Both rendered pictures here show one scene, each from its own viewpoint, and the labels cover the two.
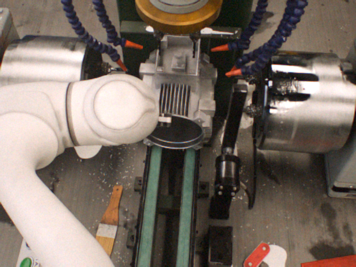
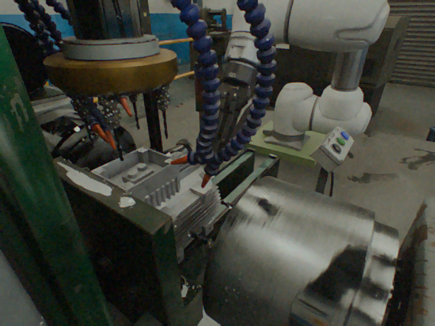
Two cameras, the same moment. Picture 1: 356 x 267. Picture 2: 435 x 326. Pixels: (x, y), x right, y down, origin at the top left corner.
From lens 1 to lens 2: 1.21 m
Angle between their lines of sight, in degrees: 87
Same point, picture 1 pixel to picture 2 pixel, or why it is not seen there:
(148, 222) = (243, 185)
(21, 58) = (356, 216)
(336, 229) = not seen: hidden behind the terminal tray
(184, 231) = (223, 174)
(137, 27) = (142, 210)
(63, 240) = not seen: outside the picture
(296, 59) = (59, 123)
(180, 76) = (156, 154)
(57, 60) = (293, 193)
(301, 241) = not seen: hidden behind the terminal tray
